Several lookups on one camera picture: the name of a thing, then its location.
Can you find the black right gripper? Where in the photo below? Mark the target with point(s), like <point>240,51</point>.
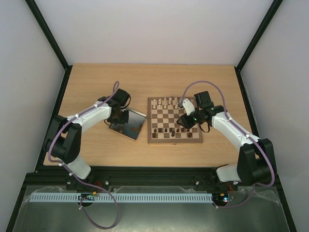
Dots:
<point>184,120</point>

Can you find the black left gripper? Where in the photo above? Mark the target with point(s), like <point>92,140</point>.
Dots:
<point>125,120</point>

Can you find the metal tin tray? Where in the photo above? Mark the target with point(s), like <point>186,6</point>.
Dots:
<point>135,118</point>

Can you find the wooden chess board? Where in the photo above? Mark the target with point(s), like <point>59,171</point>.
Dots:
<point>163,112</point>

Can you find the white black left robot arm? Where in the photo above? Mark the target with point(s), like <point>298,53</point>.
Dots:
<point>63,140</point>

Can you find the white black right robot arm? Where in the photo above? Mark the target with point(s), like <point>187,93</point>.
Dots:
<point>256,163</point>

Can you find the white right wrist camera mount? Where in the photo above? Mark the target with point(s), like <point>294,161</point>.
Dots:
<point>187,105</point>

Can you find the light blue slotted cable duct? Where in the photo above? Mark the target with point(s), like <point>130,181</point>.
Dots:
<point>122,198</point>

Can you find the black aluminium frame rail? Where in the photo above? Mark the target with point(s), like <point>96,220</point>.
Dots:
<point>202,179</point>

